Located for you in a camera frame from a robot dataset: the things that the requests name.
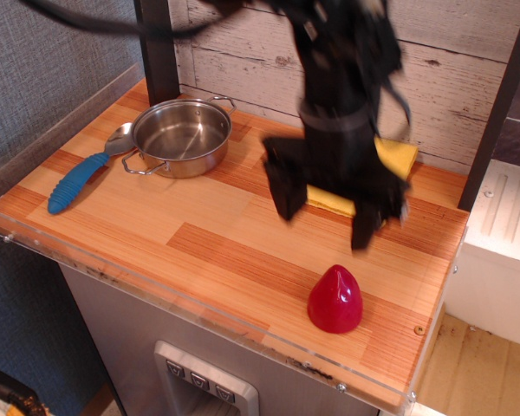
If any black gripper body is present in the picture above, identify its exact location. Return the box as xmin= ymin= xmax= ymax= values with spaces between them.
xmin=262 ymin=110 xmax=413 ymax=226

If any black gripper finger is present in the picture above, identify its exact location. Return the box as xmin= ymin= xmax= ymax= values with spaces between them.
xmin=351 ymin=200 xmax=393 ymax=250
xmin=264 ymin=162 xmax=307 ymax=221

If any red toy pepper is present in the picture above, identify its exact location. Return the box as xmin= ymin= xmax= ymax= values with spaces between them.
xmin=307 ymin=264 xmax=363 ymax=334

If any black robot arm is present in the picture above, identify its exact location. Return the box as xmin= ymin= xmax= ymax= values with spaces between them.
xmin=263 ymin=1 xmax=409 ymax=250

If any yellow folded cloth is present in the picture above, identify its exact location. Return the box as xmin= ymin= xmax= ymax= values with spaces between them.
xmin=307 ymin=137 xmax=418 ymax=218

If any small steel pot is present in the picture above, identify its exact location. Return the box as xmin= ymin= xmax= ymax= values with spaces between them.
xmin=122 ymin=96 xmax=237 ymax=179

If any white toy sink unit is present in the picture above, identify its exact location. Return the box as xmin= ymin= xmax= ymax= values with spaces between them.
xmin=445 ymin=160 xmax=520 ymax=344

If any clear acrylic edge guard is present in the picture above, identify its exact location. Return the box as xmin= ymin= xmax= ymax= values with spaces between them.
xmin=0 ymin=198 xmax=467 ymax=415

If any grey toy cabinet front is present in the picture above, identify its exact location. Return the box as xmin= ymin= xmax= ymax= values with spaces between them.
xmin=61 ymin=265 xmax=379 ymax=415

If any silver dispenser panel with buttons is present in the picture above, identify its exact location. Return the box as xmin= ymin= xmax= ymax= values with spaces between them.
xmin=154 ymin=341 xmax=260 ymax=415

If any yellow object bottom left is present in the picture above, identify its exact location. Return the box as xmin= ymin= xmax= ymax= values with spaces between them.
xmin=0 ymin=384 xmax=49 ymax=415

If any blue handled metal spoon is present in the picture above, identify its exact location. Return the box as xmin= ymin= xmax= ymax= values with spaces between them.
xmin=48 ymin=122 xmax=133 ymax=215

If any dark vertical post left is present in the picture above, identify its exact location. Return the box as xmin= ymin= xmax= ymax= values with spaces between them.
xmin=133 ymin=0 xmax=180 ymax=106

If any dark vertical post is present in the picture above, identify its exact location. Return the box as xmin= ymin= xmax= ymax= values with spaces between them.
xmin=133 ymin=0 xmax=180 ymax=106
xmin=458 ymin=28 xmax=520 ymax=211

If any dark vertical post right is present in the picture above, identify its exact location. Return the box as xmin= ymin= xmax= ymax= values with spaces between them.
xmin=458 ymin=28 xmax=520 ymax=211

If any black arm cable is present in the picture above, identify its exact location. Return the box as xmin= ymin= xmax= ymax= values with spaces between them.
xmin=21 ymin=0 xmax=252 ymax=40

